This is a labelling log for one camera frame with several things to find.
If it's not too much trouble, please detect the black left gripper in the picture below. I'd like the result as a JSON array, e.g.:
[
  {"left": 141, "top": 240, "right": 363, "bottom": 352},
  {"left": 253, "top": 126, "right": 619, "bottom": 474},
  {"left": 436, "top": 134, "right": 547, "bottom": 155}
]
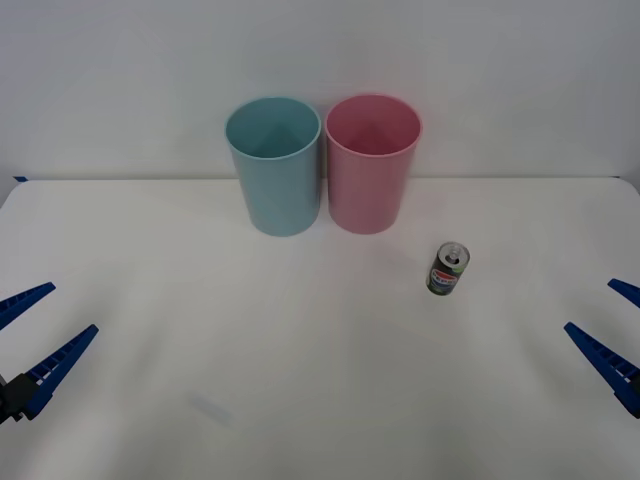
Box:
[{"left": 0, "top": 281, "right": 100, "bottom": 427}]

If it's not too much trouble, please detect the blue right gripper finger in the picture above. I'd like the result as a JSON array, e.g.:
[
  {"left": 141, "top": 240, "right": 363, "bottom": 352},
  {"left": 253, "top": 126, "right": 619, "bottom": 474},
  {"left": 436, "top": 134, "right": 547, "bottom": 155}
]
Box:
[
  {"left": 606, "top": 278, "right": 640, "bottom": 304},
  {"left": 563, "top": 321, "right": 640, "bottom": 419}
]

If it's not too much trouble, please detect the black drink can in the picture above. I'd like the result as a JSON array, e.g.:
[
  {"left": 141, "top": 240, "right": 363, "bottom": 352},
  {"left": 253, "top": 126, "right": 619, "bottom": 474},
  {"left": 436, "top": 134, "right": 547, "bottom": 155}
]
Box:
[{"left": 425, "top": 241, "right": 472, "bottom": 298}]

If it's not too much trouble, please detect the pale blue plastic bin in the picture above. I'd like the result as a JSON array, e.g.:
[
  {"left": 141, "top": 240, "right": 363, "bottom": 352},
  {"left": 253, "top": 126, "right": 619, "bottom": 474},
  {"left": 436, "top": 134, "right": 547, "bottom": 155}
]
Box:
[{"left": 223, "top": 96, "right": 322, "bottom": 238}]

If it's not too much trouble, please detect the pink plastic bin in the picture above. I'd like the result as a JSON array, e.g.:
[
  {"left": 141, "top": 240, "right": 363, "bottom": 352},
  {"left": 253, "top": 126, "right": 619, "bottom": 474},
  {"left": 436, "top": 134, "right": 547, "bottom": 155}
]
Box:
[{"left": 323, "top": 93, "right": 424, "bottom": 236}]

